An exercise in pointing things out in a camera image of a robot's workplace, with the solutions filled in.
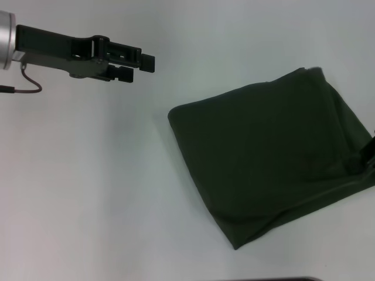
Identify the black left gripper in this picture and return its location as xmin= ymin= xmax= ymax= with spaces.
xmin=14 ymin=24 xmax=156 ymax=84

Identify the dark green FREE! t-shirt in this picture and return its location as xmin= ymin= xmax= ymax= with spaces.
xmin=167 ymin=66 xmax=375 ymax=251

